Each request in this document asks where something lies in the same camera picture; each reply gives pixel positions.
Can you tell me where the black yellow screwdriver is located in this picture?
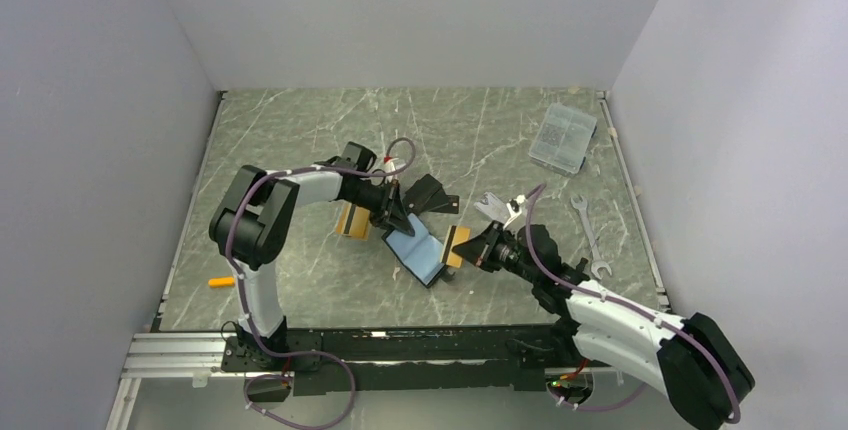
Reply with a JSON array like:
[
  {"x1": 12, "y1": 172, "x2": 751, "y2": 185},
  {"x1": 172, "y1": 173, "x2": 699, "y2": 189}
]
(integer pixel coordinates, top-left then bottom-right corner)
[{"x1": 574, "y1": 257, "x2": 591, "y2": 280}]

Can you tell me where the clear plastic screw box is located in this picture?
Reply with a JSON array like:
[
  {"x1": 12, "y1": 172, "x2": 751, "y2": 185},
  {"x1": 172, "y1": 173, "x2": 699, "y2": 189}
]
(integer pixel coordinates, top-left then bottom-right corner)
[{"x1": 528, "y1": 103, "x2": 598, "y2": 175}]

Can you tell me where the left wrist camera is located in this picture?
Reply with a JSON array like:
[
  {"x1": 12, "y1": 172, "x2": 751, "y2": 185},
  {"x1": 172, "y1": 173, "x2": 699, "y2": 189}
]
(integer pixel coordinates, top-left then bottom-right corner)
[{"x1": 381, "y1": 156, "x2": 406, "y2": 182}]

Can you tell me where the gold card stack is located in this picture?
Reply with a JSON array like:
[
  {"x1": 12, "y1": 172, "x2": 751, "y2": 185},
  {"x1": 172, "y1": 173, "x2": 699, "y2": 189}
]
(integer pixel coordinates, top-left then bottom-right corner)
[{"x1": 335, "y1": 203, "x2": 371, "y2": 240}]

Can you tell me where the purple cable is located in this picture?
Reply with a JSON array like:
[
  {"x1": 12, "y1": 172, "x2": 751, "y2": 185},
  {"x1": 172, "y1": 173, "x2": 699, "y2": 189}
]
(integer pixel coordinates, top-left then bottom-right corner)
[
  {"x1": 523, "y1": 181, "x2": 743, "y2": 426},
  {"x1": 223, "y1": 137, "x2": 419, "y2": 430}
]

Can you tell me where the aluminium frame rail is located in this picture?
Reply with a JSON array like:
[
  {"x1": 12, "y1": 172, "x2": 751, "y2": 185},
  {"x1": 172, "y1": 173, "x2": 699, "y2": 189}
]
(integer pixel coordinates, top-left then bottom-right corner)
[{"x1": 121, "y1": 331, "x2": 664, "y2": 381}]

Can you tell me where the gold VIP card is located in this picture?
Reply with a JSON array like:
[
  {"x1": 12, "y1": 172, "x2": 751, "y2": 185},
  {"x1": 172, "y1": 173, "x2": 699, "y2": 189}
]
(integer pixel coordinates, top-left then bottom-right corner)
[{"x1": 441, "y1": 225, "x2": 471, "y2": 268}]

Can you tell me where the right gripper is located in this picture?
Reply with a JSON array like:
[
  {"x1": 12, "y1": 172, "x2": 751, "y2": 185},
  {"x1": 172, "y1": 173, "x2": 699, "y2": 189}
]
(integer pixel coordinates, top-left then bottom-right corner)
[{"x1": 452, "y1": 220, "x2": 539, "y2": 284}]

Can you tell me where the silver wrench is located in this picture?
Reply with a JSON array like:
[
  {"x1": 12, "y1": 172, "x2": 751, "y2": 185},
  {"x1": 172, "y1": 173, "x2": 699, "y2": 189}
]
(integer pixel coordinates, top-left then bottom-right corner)
[{"x1": 570, "y1": 195, "x2": 613, "y2": 280}]

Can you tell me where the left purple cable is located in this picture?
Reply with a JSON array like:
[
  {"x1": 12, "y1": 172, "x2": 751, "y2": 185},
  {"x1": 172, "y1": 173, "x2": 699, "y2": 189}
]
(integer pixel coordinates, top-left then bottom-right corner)
[{"x1": 223, "y1": 137, "x2": 419, "y2": 430}]

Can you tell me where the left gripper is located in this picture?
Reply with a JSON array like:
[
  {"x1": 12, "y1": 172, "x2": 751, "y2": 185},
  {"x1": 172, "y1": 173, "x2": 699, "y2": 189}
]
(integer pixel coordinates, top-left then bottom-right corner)
[{"x1": 347, "y1": 179, "x2": 415, "y2": 238}]

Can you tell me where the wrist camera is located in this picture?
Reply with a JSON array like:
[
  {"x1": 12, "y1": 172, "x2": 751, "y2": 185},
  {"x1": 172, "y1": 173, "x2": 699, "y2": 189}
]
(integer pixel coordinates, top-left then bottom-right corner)
[
  {"x1": 381, "y1": 156, "x2": 406, "y2": 182},
  {"x1": 503, "y1": 194, "x2": 526, "y2": 228}
]

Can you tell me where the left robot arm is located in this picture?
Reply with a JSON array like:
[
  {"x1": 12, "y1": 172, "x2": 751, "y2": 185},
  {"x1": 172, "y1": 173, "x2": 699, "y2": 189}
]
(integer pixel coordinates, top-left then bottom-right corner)
[{"x1": 209, "y1": 142, "x2": 414, "y2": 370}]

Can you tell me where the black card stack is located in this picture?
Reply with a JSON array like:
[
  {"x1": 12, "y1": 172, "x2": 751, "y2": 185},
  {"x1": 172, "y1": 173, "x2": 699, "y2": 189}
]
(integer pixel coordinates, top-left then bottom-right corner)
[{"x1": 403, "y1": 174, "x2": 460, "y2": 216}]

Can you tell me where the silver card stack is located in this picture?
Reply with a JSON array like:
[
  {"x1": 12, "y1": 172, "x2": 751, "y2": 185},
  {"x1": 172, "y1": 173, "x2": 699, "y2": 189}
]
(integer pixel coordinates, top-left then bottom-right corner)
[{"x1": 474, "y1": 192, "x2": 512, "y2": 225}]

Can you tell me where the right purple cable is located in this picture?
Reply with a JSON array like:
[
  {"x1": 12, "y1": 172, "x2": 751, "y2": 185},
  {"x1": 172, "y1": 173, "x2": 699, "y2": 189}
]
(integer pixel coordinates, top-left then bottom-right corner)
[{"x1": 523, "y1": 181, "x2": 743, "y2": 426}]

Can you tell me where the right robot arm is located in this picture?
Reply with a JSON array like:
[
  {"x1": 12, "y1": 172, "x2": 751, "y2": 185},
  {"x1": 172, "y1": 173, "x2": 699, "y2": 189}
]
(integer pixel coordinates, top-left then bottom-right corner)
[{"x1": 449, "y1": 222, "x2": 756, "y2": 429}]

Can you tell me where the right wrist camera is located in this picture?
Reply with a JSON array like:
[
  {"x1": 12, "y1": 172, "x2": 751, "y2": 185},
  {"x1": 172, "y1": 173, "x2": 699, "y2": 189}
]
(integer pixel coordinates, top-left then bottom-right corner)
[{"x1": 503, "y1": 194, "x2": 526, "y2": 228}]

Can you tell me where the black leather card holder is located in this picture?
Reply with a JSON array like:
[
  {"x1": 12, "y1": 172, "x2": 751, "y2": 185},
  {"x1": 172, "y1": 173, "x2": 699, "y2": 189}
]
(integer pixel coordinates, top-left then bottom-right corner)
[{"x1": 381, "y1": 215, "x2": 455, "y2": 288}]

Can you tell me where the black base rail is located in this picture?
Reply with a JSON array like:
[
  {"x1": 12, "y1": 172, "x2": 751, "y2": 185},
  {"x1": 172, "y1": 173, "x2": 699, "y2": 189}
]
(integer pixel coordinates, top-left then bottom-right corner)
[{"x1": 220, "y1": 324, "x2": 599, "y2": 396}]

